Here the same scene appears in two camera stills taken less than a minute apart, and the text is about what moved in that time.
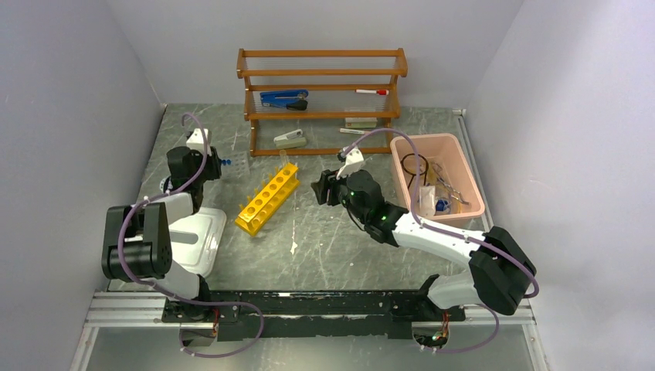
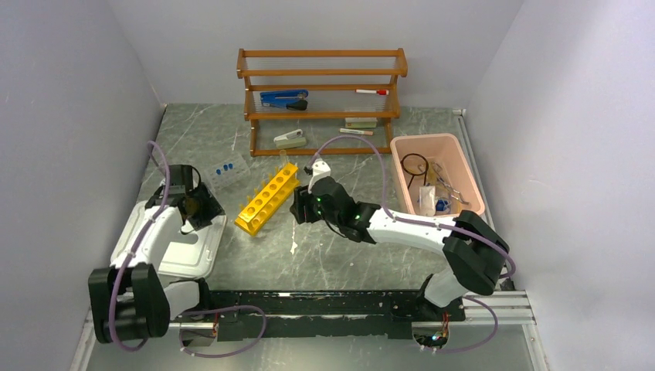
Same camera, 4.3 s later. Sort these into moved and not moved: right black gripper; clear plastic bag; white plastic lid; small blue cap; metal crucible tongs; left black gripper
Moved: right black gripper; left black gripper
Not moved: small blue cap; white plastic lid; clear plastic bag; metal crucible tongs
